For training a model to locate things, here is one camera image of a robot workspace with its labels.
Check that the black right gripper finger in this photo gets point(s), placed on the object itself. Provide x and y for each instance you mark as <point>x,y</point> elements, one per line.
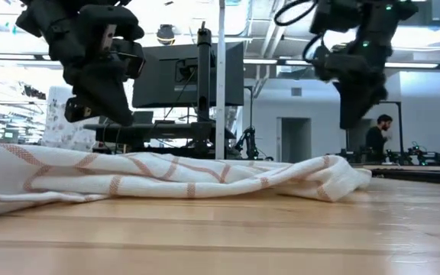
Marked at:
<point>380,91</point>
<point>353,103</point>

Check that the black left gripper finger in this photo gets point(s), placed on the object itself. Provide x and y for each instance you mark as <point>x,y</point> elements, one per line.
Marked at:
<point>109,99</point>
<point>76,110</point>

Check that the white towel with red grid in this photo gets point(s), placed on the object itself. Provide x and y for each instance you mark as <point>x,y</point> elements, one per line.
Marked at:
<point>166,183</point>

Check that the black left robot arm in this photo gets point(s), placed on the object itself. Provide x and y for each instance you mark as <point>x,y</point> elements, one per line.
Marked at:
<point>44,15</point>

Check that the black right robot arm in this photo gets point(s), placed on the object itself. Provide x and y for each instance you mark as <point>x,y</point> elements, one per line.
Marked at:
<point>388,19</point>

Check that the black background robot arm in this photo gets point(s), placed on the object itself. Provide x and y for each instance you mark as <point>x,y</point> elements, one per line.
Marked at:
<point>248,141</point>

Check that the white patterned partition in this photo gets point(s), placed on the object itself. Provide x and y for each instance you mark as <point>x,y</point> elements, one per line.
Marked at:
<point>57,126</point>

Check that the long ceiling light strip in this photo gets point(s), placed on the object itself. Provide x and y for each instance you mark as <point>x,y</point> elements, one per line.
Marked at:
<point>411,65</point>

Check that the person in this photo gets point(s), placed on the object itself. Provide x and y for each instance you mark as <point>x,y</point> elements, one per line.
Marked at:
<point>376,141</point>

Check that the black computer monitor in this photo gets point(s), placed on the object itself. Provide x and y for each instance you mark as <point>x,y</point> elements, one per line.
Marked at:
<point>155,76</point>

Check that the grey desk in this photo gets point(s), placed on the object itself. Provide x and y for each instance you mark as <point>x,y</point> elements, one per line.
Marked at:
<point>159,131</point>

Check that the grey doorway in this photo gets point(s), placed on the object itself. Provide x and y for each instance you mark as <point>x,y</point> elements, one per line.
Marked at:
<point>296,141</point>

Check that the black background robot arms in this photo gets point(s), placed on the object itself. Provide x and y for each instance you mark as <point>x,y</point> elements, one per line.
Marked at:
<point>415,153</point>

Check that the black ceiling lamp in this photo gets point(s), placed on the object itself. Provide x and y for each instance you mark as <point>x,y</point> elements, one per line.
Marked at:
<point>165,34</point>

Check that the dark background table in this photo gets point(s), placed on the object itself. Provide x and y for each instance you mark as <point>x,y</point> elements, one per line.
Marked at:
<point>415,173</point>

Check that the black monitor stand pole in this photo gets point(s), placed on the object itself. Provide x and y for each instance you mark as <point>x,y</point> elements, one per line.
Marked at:
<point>204,57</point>

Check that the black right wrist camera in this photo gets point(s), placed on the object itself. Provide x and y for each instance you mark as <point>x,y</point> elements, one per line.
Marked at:
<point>327,63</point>

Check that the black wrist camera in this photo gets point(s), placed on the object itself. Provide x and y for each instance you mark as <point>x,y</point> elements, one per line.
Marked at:
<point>327,63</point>
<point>128,59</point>

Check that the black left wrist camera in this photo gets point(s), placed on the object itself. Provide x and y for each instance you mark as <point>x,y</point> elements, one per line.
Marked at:
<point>128,59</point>

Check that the black background rig frame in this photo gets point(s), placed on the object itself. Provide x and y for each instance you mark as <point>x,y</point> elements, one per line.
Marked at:
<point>400,126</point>

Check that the grey wall vent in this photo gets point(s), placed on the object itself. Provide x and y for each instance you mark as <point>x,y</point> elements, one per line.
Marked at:
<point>296,91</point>

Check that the white vertical post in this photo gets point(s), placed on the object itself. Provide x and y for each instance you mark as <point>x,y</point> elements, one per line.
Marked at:
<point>220,95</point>

